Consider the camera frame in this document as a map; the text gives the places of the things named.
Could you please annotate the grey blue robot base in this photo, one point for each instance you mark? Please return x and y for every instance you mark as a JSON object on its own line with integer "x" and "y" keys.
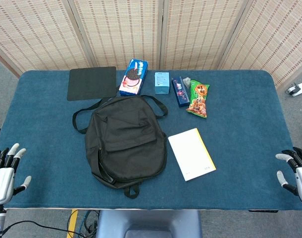
{"x": 148, "y": 223}

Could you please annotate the light blue cardboard box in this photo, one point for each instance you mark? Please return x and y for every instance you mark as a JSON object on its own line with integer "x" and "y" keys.
{"x": 162, "y": 83}

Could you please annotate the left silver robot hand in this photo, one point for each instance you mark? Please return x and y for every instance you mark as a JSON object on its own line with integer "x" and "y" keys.
{"x": 2, "y": 178}

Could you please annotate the blue table cloth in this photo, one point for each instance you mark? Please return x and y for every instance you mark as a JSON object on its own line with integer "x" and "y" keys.
{"x": 240, "y": 138}

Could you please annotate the green orange snack bag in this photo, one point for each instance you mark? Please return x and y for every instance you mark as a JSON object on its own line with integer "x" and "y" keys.
{"x": 198, "y": 99}

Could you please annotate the white power strip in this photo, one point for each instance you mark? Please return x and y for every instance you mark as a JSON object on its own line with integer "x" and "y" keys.
{"x": 298, "y": 89}

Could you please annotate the blue cookie box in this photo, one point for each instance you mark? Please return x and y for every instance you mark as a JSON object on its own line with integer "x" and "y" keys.
{"x": 133, "y": 77}

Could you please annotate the crumpled grey wrapper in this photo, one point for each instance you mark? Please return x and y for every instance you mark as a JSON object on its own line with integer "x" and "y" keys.
{"x": 186, "y": 81}

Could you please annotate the black table control panel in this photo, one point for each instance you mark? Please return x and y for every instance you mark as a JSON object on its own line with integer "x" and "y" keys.
{"x": 262, "y": 211}

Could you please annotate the bamboo folding screen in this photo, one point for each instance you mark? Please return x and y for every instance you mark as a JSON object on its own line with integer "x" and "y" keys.
{"x": 195, "y": 32}

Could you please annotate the white yellow notebook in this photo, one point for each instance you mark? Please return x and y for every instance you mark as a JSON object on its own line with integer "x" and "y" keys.
{"x": 190, "y": 153}

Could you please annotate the dark blue long box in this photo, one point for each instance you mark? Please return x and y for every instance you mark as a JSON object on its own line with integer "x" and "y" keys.
{"x": 180, "y": 93}

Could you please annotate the black backpack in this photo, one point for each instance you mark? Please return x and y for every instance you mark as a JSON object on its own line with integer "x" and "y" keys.
{"x": 123, "y": 138}

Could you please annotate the black mouse pad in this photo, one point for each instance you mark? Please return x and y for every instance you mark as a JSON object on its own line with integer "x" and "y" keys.
{"x": 91, "y": 83}

